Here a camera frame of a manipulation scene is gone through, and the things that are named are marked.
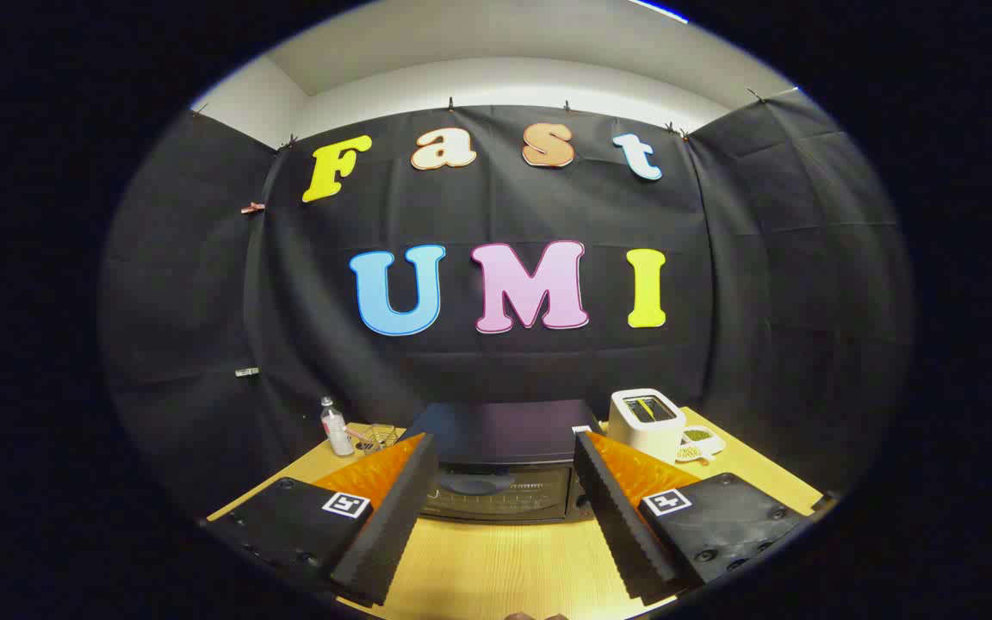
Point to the black toaster oven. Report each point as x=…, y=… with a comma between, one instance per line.
x=505, y=430

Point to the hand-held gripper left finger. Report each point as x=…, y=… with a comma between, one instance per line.
x=393, y=517

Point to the clear plastic bottle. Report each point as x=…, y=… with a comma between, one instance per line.
x=337, y=430

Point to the white dish with green beans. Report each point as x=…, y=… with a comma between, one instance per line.
x=703, y=443

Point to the white pop-up toaster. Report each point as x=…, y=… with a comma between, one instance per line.
x=647, y=439

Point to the pink clip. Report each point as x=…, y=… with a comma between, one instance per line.
x=252, y=207

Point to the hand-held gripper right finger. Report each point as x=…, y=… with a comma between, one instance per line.
x=621, y=517

